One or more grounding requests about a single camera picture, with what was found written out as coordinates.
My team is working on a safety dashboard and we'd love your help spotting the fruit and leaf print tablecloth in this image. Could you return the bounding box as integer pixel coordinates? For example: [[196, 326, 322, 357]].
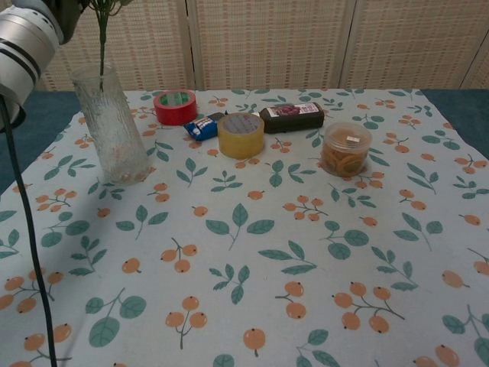
[[0, 87, 489, 367]]

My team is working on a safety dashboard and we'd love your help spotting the clear textured glass vase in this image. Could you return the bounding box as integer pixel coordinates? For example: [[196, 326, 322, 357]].
[[70, 63, 151, 187]]

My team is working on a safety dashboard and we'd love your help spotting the blue snack wrapper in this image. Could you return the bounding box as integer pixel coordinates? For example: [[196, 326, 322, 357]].
[[183, 115, 220, 142]]

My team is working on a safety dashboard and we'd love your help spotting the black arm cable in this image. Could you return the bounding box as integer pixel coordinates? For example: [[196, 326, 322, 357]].
[[0, 93, 58, 367]]

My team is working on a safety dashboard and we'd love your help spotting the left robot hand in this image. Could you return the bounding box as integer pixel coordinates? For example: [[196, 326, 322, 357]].
[[44, 0, 92, 44]]

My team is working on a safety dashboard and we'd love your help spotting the woven bamboo folding screen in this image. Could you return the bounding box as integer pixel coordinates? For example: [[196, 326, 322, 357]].
[[0, 0, 489, 97]]

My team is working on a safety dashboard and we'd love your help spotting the clear jar of rubber bands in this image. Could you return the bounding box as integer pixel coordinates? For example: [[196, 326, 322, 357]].
[[321, 122, 373, 177]]

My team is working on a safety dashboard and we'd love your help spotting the pink artificial rose bouquet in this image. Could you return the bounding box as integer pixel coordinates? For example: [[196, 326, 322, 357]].
[[78, 0, 131, 93]]

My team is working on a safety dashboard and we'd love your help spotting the red tape roll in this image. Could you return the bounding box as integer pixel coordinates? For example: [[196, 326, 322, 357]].
[[153, 89, 199, 126]]

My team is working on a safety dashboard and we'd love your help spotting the yellow clear packing tape roll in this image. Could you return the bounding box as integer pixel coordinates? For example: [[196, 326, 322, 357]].
[[217, 113, 265, 160]]

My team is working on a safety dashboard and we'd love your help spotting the dark brown labelled box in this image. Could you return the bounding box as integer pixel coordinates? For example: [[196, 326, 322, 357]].
[[258, 102, 325, 135]]

